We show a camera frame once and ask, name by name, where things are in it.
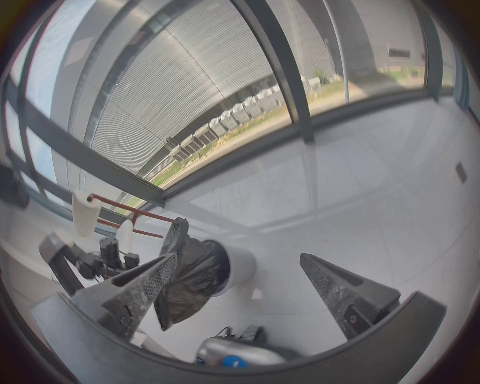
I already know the white trash bin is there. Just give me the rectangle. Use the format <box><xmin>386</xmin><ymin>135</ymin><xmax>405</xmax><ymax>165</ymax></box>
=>
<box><xmin>219</xmin><ymin>241</ymin><xmax>258</xmax><ymax>297</ymax></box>

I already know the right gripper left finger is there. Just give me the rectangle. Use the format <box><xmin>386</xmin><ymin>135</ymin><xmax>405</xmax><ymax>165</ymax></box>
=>
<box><xmin>72</xmin><ymin>252</ymin><xmax>178</xmax><ymax>340</ymax></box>

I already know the black plastic bag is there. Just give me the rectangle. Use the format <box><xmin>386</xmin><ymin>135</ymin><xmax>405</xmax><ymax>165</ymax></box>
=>
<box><xmin>154</xmin><ymin>217</ymin><xmax>230</xmax><ymax>331</ymax></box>

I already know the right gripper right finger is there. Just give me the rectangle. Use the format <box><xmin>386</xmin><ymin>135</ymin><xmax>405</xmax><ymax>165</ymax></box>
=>
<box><xmin>300</xmin><ymin>253</ymin><xmax>402</xmax><ymax>340</ymax></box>

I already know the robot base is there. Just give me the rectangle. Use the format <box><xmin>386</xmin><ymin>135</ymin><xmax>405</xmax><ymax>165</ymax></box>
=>
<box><xmin>195</xmin><ymin>325</ymin><xmax>297</xmax><ymax>367</ymax></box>

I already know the window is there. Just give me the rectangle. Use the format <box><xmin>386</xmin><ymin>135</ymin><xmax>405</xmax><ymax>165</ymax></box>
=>
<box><xmin>0</xmin><ymin>0</ymin><xmax>471</xmax><ymax>226</ymax></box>

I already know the white cushioned wooden chair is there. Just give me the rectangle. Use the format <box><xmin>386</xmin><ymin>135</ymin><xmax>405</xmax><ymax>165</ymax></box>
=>
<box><xmin>72</xmin><ymin>189</ymin><xmax>166</xmax><ymax>253</ymax></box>

